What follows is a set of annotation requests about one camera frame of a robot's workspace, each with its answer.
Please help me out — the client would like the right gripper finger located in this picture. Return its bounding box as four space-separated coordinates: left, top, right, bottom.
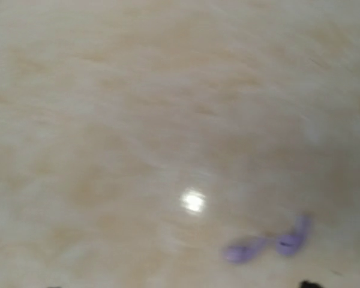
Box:
299 280 321 288

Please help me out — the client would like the purple earbud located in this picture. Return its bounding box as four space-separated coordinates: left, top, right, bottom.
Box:
275 215 310 256
223 236 271 264

